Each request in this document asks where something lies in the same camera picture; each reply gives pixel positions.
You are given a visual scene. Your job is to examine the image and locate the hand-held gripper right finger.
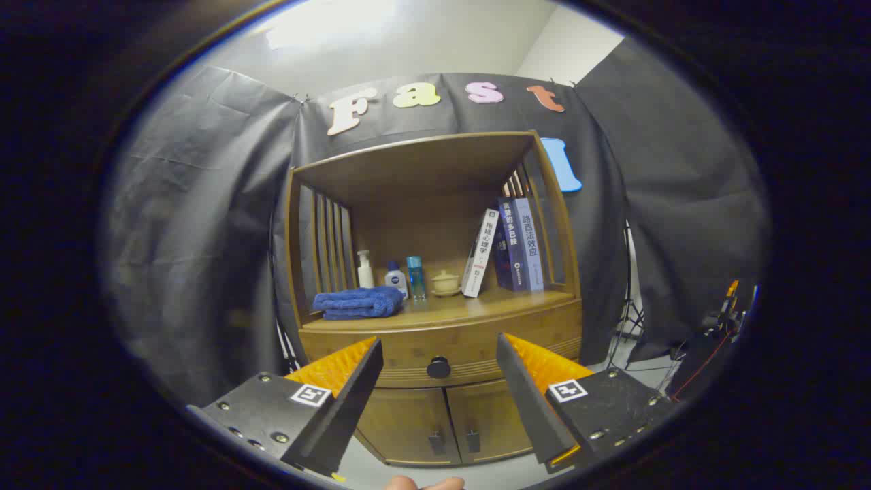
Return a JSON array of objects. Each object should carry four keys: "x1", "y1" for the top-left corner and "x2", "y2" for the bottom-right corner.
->
[{"x1": 496, "y1": 333, "x2": 676, "y2": 475}]

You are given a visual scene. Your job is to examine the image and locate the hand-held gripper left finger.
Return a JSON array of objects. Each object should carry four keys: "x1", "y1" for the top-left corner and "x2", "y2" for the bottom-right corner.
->
[{"x1": 187, "y1": 336, "x2": 384, "y2": 480}]

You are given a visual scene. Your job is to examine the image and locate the wooden drawer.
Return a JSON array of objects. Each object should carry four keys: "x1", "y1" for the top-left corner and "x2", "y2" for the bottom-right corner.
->
[{"x1": 299, "y1": 299, "x2": 585, "y2": 389}]

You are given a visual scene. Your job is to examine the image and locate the wooden cabinet door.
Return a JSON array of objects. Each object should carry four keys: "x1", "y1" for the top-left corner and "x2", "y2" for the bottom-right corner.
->
[
  {"x1": 355, "y1": 388, "x2": 462, "y2": 468},
  {"x1": 446, "y1": 378, "x2": 535, "y2": 465}
]

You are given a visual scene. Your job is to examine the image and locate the wooden countertop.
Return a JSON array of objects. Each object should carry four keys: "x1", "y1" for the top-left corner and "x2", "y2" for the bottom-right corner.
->
[{"x1": 303, "y1": 286, "x2": 576, "y2": 332}]

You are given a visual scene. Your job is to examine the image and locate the wooden cabinet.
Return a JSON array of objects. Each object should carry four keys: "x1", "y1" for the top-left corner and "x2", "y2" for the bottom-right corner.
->
[{"x1": 284, "y1": 131, "x2": 585, "y2": 468}]

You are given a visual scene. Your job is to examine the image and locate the folded blue towel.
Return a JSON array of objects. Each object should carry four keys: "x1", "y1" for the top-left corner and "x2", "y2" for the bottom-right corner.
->
[{"x1": 312, "y1": 286, "x2": 406, "y2": 321}]

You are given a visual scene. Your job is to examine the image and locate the black light stand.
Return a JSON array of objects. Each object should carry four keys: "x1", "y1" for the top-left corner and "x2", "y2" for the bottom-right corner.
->
[{"x1": 606, "y1": 221, "x2": 646, "y2": 372}]

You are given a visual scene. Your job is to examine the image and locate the white bottle with blue cap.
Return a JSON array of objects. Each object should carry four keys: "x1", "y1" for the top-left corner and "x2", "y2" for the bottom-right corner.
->
[{"x1": 384, "y1": 261, "x2": 409, "y2": 300}]

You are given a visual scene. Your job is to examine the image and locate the clear blue bottle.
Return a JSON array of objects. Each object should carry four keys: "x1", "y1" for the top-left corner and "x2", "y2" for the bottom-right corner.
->
[{"x1": 406, "y1": 256, "x2": 427, "y2": 302}]

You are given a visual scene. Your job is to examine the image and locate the dark blue book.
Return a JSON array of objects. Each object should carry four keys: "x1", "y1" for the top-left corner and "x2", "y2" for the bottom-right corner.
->
[{"x1": 493, "y1": 197, "x2": 528, "y2": 292}]

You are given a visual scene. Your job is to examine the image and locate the white book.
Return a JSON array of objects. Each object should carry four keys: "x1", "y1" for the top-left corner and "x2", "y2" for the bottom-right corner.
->
[{"x1": 461, "y1": 208, "x2": 500, "y2": 299}]

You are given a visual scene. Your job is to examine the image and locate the light blue book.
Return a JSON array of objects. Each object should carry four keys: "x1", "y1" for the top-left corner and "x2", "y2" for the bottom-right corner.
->
[{"x1": 512, "y1": 197, "x2": 545, "y2": 292}]

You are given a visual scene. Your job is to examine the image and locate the dark equipment with orange parts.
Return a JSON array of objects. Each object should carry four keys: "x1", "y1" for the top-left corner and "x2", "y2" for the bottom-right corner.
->
[{"x1": 670, "y1": 279, "x2": 759, "y2": 402}]

